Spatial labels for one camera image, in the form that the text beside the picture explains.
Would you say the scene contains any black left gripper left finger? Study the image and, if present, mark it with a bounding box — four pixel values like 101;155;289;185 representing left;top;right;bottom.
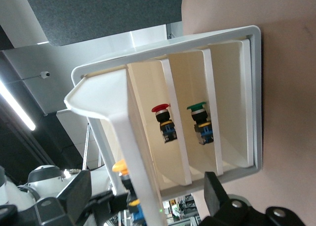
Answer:
37;170;92;226

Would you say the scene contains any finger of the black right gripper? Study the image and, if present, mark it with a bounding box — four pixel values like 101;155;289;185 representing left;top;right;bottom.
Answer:
85;190;117;212

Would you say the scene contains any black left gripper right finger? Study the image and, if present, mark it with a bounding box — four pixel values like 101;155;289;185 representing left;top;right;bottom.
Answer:
202;172;251;226

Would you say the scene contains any yellow push button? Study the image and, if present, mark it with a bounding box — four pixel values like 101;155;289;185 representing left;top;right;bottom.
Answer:
112;158;149;223

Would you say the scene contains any cream drawer with yellow button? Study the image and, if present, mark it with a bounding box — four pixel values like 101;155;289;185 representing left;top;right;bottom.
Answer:
63;67;169;226

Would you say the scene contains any green push button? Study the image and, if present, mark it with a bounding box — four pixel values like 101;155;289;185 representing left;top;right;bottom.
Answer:
187;101;214;146

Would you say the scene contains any red push button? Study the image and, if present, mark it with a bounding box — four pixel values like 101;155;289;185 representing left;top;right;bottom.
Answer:
151;103;178;144

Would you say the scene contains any empty cream drawer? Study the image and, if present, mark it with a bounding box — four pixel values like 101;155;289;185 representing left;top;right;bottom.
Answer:
208;39;255;169

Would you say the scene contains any cream drawer with green button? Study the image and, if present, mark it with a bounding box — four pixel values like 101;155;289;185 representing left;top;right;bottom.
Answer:
167;47;225;181

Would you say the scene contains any cream drawer with red button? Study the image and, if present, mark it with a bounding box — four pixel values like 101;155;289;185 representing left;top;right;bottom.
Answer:
127;57;194;186

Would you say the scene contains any white drawer cabinet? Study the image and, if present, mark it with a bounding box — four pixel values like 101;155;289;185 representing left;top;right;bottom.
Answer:
71;25;264;200

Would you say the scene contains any background equipment rack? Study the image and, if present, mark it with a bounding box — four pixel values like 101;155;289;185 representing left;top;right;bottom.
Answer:
161;193;199;226

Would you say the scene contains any long ceiling lamp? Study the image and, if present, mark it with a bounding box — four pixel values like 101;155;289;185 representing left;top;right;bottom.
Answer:
0;79;37;132

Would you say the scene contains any dark grey acoustic panel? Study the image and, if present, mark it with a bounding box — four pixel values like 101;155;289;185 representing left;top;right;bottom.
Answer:
21;0;184;47

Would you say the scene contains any metal frame post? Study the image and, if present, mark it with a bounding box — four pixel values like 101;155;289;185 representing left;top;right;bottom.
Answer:
82;123;91;170

